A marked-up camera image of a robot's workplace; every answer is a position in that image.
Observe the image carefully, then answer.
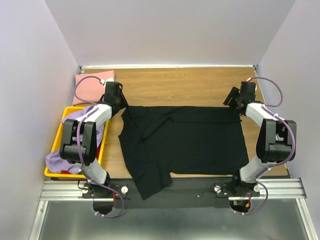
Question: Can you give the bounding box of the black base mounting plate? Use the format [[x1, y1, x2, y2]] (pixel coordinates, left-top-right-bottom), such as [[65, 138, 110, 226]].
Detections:
[[81, 177, 260, 216]]

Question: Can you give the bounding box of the yellow plastic bin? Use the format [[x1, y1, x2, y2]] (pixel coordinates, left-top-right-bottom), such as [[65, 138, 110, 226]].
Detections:
[[44, 106, 110, 179]]

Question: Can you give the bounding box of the pink folded t-shirt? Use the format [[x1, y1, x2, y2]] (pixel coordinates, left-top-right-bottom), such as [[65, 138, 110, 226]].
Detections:
[[75, 70, 115, 102]]

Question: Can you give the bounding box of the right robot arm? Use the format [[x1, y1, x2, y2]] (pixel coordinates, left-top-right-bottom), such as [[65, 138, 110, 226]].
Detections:
[[220, 77, 297, 198]]

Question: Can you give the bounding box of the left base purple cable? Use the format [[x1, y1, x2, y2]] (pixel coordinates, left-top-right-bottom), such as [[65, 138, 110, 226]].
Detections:
[[94, 184, 128, 219]]

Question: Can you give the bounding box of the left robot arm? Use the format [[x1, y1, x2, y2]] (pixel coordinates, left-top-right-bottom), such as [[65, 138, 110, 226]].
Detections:
[[59, 81, 128, 198]]

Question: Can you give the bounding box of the lavender t-shirt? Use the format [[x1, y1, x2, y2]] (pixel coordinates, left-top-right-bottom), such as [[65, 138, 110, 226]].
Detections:
[[45, 106, 105, 175]]

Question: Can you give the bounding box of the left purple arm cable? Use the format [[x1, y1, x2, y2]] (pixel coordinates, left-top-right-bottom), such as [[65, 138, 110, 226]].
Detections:
[[74, 76, 107, 176]]

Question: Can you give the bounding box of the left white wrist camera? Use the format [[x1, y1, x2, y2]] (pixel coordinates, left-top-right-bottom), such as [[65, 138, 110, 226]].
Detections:
[[100, 77, 115, 85]]

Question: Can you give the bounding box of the black t-shirt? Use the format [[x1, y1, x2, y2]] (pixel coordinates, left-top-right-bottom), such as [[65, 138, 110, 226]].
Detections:
[[119, 106, 249, 200]]

